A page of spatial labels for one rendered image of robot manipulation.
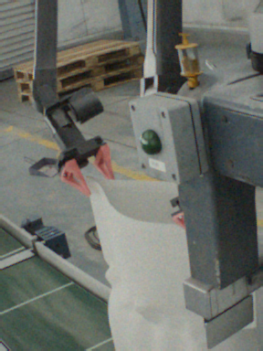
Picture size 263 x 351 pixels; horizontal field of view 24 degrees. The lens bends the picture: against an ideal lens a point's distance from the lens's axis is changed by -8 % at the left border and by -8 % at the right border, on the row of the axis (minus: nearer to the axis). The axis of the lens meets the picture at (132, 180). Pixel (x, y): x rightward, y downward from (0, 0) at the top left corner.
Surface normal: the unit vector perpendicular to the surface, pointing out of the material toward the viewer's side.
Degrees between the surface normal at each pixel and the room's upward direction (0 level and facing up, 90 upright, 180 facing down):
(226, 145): 90
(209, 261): 90
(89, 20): 90
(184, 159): 90
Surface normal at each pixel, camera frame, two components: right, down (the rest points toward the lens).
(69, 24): 0.59, 0.23
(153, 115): -0.81, 0.34
